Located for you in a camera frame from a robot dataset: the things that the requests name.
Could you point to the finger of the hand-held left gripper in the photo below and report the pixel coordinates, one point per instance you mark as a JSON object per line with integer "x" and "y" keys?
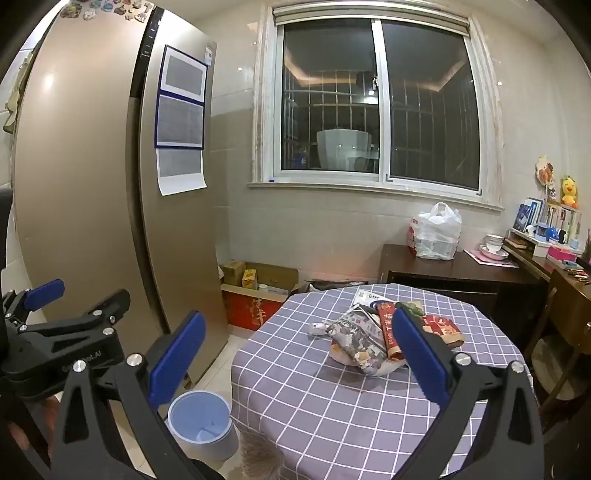
{"x": 44, "y": 293}
{"x": 104, "y": 308}

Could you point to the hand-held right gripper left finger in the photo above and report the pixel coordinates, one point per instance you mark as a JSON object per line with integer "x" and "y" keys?
{"x": 178, "y": 360}

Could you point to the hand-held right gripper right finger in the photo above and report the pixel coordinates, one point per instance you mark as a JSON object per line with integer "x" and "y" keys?
{"x": 422, "y": 355}

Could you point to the red brown snack packet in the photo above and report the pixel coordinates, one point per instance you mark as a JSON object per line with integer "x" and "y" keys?
{"x": 438, "y": 330}

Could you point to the long red packet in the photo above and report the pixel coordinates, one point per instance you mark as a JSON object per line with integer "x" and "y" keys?
{"x": 387, "y": 332}

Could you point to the green packet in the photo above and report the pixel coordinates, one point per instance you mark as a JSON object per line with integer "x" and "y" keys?
{"x": 413, "y": 308}

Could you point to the light blue trash bin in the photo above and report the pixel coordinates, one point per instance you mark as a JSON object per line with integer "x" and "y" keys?
{"x": 194, "y": 410}

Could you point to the grey printed snack packet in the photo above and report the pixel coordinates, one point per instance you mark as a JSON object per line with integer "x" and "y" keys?
{"x": 355, "y": 341}

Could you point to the white leaflet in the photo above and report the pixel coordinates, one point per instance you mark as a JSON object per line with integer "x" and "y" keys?
{"x": 367, "y": 299}

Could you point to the beige paper wrapper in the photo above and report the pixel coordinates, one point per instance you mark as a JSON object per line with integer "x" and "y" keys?
{"x": 339, "y": 354}

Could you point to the red printed cardboard box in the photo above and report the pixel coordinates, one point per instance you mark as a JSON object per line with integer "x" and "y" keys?
{"x": 249, "y": 311}

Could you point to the dark wooden cabinet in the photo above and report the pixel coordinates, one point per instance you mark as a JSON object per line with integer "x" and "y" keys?
{"x": 461, "y": 277}

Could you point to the small brown cardboard box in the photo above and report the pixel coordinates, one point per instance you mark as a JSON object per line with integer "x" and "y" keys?
{"x": 233, "y": 273}

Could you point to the yellow carton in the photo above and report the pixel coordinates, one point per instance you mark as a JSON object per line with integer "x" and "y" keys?
{"x": 250, "y": 279}

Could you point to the champagne gold refrigerator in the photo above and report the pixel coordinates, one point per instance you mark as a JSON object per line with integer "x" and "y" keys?
{"x": 83, "y": 184}

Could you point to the pink flat mat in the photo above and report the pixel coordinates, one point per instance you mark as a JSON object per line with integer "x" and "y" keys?
{"x": 498, "y": 262}

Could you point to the white plastic bag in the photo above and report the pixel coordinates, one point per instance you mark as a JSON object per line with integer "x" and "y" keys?
{"x": 436, "y": 235}

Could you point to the pink bowl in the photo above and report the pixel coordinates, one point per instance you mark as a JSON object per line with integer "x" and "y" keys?
{"x": 489, "y": 254}

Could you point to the purple checkered tablecloth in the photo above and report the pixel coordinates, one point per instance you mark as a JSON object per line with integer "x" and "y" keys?
{"x": 300, "y": 392}

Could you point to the grey furry object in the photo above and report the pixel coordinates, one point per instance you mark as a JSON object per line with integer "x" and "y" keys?
{"x": 261, "y": 457}

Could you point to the white bowl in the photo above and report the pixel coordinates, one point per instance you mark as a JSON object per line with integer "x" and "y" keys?
{"x": 495, "y": 241}

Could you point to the brown wooden desk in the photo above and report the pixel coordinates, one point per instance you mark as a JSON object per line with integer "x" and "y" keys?
{"x": 531, "y": 261}

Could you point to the wooden chair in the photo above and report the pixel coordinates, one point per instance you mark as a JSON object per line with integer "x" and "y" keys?
{"x": 572, "y": 318}

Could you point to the white paper sheet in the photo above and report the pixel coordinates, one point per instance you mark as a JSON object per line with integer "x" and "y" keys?
{"x": 180, "y": 170}

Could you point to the pink flat box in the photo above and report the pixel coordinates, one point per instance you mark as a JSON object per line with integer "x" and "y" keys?
{"x": 561, "y": 254}

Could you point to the blue book box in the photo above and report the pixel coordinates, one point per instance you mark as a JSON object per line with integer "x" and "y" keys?
{"x": 526, "y": 216}

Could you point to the white and blue small appliance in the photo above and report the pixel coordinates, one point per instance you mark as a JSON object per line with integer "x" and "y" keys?
{"x": 547, "y": 233}

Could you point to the blue framed paper sheet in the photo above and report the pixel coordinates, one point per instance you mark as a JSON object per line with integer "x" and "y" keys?
{"x": 182, "y": 74}
{"x": 180, "y": 122}

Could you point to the beige hanging cloth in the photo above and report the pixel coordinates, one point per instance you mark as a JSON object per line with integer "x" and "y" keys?
{"x": 14, "y": 92}

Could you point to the round cartoon hand fan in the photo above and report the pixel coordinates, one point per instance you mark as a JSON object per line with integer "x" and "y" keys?
{"x": 545, "y": 170}

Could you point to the yellow duck plush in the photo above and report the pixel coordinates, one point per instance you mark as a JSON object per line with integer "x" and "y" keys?
{"x": 570, "y": 189}

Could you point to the white framed sliding window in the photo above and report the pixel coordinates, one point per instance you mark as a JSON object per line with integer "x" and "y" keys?
{"x": 332, "y": 92}

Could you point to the row of fridge magnets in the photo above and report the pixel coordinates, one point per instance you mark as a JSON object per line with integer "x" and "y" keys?
{"x": 92, "y": 11}

